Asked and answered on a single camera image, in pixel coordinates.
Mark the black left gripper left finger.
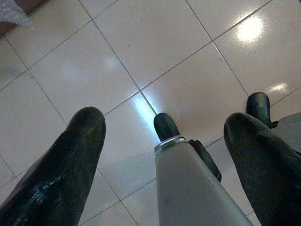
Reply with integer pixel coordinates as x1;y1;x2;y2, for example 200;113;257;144
0;106;106;226

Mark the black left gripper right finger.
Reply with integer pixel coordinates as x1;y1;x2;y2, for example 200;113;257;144
223;112;301;226

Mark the grey robot left leg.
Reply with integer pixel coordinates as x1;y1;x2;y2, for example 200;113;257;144
153;113;254;226

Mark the grey robot leg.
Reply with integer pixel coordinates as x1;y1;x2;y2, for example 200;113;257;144
153;113;254;226
246;92;301;155

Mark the grey robot right leg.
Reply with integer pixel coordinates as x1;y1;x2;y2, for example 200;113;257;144
246;92;301;155

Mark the clear bubble wrap sheet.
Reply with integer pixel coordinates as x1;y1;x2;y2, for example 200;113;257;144
0;0;33;30

